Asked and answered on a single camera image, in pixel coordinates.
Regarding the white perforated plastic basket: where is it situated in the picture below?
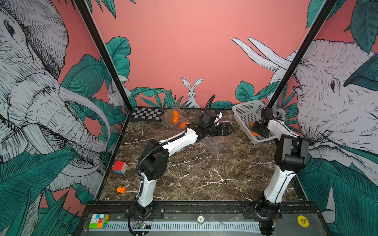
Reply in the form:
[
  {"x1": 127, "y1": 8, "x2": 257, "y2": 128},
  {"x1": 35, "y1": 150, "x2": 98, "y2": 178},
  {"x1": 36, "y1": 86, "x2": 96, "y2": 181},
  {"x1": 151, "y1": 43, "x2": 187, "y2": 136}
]
[{"x1": 232, "y1": 100, "x2": 275, "y2": 144}]

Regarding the clear clamshell container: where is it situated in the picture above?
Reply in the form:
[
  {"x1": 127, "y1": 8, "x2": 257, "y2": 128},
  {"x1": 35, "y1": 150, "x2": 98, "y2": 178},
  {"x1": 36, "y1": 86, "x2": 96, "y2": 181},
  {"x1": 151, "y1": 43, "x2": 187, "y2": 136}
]
[
  {"x1": 162, "y1": 108, "x2": 189, "y2": 126},
  {"x1": 203, "y1": 135, "x2": 237, "y2": 153},
  {"x1": 173, "y1": 118, "x2": 192, "y2": 133}
]

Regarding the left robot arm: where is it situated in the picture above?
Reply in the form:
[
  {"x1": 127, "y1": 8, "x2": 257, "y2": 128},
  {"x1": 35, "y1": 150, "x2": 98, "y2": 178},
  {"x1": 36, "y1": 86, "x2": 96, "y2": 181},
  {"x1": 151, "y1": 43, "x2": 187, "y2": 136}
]
[{"x1": 133, "y1": 95, "x2": 234, "y2": 218}]

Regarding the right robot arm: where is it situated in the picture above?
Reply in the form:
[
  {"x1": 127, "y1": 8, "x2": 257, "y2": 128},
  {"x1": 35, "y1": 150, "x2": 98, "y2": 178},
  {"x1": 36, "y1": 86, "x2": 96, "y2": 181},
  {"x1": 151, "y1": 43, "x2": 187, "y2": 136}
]
[{"x1": 252, "y1": 119, "x2": 309, "y2": 218}]

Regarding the black white checkerboard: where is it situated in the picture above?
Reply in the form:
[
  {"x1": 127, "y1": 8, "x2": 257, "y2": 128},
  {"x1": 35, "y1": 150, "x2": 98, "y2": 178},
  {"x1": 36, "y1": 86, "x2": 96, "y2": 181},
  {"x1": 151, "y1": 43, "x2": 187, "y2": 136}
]
[{"x1": 131, "y1": 106, "x2": 164, "y2": 123}]

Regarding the yellow round sticker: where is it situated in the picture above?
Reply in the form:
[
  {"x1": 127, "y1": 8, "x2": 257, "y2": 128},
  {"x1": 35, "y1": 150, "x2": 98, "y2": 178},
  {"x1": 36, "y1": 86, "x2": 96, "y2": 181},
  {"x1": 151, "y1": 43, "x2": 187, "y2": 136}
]
[{"x1": 297, "y1": 215, "x2": 309, "y2": 228}]

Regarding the rubik cube on table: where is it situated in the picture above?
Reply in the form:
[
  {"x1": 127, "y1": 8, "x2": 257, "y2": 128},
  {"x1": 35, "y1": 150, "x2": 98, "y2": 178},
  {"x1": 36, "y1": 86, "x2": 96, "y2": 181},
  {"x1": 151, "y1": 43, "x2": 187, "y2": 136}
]
[{"x1": 112, "y1": 161, "x2": 128, "y2": 175}]

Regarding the small orange block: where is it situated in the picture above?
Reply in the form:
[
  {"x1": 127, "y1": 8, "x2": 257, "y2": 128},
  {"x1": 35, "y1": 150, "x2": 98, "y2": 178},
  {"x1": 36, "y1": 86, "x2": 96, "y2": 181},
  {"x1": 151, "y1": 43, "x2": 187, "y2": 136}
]
[{"x1": 117, "y1": 186, "x2": 127, "y2": 194}]

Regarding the colourful rubik cube front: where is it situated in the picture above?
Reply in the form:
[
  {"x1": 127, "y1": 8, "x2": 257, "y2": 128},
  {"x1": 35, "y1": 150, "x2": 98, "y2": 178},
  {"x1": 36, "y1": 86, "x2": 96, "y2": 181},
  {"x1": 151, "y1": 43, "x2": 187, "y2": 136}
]
[{"x1": 89, "y1": 213, "x2": 110, "y2": 229}]

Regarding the right black frame post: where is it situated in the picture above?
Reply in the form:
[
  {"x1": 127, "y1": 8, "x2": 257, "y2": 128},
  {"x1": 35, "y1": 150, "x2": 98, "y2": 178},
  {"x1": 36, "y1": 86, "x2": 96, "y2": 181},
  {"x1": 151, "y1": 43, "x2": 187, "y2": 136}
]
[{"x1": 263, "y1": 0, "x2": 337, "y2": 115}]

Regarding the black frame post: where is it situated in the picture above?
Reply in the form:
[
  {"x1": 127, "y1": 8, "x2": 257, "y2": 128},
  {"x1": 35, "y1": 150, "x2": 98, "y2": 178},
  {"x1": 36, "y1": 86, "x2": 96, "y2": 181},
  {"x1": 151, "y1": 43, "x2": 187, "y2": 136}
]
[
  {"x1": 263, "y1": 0, "x2": 337, "y2": 115},
  {"x1": 74, "y1": 0, "x2": 132, "y2": 112}
]

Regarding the black front rail frame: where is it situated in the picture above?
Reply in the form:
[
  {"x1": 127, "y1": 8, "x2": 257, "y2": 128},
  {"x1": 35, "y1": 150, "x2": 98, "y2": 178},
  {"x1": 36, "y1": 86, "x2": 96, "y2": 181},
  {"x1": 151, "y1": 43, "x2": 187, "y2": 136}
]
[{"x1": 75, "y1": 201, "x2": 331, "y2": 236}]

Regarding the left black frame post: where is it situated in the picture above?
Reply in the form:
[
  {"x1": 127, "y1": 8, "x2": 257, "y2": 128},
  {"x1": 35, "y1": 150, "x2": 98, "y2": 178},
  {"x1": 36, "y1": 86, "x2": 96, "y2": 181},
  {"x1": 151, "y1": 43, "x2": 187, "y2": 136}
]
[{"x1": 74, "y1": 0, "x2": 132, "y2": 112}]

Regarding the white slotted cable duct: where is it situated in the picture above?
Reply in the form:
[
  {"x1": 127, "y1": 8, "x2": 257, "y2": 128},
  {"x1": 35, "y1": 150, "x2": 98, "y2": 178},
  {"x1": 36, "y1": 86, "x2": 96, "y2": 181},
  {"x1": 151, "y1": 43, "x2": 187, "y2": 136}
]
[{"x1": 88, "y1": 221, "x2": 260, "y2": 233}]

